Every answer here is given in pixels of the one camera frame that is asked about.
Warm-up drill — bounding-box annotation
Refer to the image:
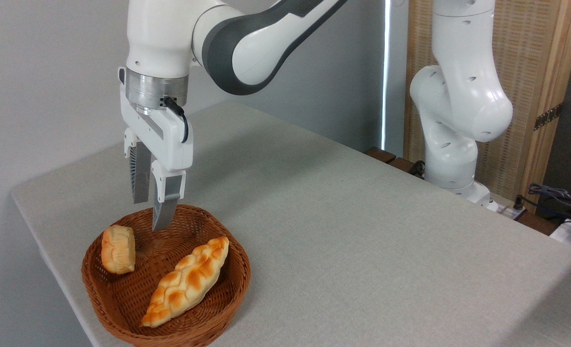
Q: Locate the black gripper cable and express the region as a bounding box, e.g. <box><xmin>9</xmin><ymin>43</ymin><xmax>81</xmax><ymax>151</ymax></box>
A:
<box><xmin>163</xmin><ymin>97</ymin><xmax>190</xmax><ymax>144</ymax></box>

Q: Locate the dark brown wooden slat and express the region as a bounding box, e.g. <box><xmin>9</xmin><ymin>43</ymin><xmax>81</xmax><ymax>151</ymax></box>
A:
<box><xmin>516</xmin><ymin>212</ymin><xmax>558</xmax><ymax>237</ymax></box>
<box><xmin>364</xmin><ymin>147</ymin><xmax>397</xmax><ymax>164</ymax></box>
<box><xmin>388</xmin><ymin>157</ymin><xmax>425</xmax><ymax>180</ymax></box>

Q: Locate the brown wicker basket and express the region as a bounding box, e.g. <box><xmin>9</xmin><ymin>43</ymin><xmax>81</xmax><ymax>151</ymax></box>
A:
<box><xmin>82</xmin><ymin>204</ymin><xmax>251</xmax><ymax>347</ymax></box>

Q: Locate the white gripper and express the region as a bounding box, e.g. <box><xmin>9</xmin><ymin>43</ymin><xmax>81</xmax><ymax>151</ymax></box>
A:
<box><xmin>118</xmin><ymin>67</ymin><xmax>194</xmax><ymax>231</ymax></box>

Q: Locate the dark cable bundle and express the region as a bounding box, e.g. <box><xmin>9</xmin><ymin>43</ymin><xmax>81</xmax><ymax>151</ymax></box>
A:
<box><xmin>528</xmin><ymin>183</ymin><xmax>571</xmax><ymax>218</ymax></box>

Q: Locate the long braided bread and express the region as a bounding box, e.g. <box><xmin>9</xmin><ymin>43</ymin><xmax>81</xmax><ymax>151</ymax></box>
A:
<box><xmin>141</xmin><ymin>236</ymin><xmax>230</xmax><ymax>328</ymax></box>

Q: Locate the round muffin-shaped bread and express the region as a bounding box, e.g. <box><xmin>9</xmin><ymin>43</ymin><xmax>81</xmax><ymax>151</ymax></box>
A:
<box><xmin>101</xmin><ymin>225</ymin><xmax>136</xmax><ymax>275</ymax></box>

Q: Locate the grey tablecloth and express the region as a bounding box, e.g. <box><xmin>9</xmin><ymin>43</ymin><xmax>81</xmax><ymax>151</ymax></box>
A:
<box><xmin>11</xmin><ymin>101</ymin><xmax>571</xmax><ymax>347</ymax></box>

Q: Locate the brass screen hinge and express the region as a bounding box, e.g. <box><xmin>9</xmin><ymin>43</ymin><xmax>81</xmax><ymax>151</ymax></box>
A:
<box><xmin>534</xmin><ymin>103</ymin><xmax>564</xmax><ymax>131</ymax></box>

